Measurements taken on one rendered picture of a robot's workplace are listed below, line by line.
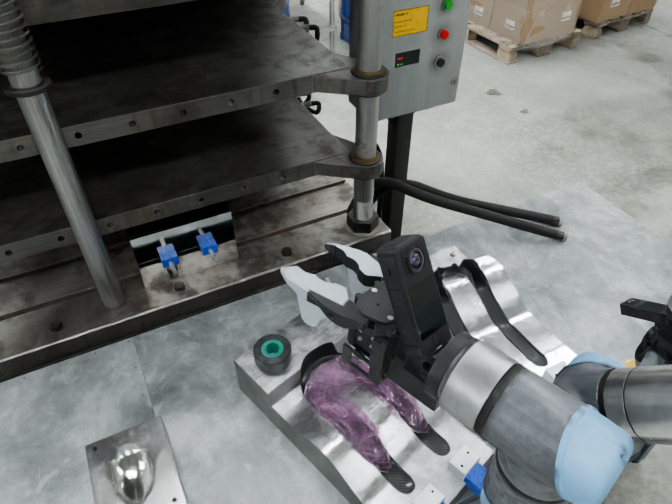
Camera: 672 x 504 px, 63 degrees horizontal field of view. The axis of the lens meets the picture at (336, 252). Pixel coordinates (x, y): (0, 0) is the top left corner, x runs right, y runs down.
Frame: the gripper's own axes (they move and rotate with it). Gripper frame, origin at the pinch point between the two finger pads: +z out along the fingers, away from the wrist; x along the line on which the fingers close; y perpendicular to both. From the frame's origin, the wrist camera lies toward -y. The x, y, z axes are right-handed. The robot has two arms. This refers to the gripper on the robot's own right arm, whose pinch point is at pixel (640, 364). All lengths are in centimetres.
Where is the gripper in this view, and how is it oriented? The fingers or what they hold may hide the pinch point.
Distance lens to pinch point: 141.1
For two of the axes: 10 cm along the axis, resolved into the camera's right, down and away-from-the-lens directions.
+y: 4.5, 6.0, -6.6
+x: 8.9, -3.0, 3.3
